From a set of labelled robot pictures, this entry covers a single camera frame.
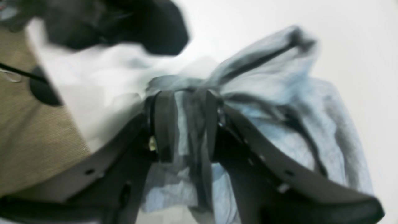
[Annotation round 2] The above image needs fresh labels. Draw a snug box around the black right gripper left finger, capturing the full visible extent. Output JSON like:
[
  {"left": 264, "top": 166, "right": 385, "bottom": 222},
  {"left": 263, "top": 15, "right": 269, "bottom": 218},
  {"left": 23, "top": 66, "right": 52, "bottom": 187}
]
[{"left": 1, "top": 91, "right": 176, "bottom": 224}]

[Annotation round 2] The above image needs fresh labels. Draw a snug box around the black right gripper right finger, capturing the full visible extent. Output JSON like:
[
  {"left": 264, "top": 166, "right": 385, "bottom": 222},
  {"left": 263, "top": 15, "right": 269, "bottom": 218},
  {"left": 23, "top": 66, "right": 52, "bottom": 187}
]
[{"left": 205, "top": 90, "right": 384, "bottom": 224}]

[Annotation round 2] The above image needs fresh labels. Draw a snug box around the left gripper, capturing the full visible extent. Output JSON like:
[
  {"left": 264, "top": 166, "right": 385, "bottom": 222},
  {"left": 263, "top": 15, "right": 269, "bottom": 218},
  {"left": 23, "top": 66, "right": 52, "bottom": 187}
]
[{"left": 1, "top": 0, "right": 189, "bottom": 56}]

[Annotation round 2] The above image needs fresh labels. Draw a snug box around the grey T-shirt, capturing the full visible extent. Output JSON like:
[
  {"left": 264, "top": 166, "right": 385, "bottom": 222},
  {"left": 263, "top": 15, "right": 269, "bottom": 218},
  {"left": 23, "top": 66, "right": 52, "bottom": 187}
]
[{"left": 141, "top": 26, "right": 373, "bottom": 215}]

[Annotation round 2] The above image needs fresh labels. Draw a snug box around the round black stand base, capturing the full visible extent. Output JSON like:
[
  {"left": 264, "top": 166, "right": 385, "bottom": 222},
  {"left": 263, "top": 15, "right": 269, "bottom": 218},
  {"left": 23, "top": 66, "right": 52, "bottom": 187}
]
[{"left": 29, "top": 78, "right": 63, "bottom": 107}]

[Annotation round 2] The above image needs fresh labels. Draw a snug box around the black stand pole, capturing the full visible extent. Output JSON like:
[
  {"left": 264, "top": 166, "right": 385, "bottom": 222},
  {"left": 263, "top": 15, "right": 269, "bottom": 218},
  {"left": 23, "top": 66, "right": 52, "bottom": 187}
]
[{"left": 0, "top": 63, "right": 48, "bottom": 84}]

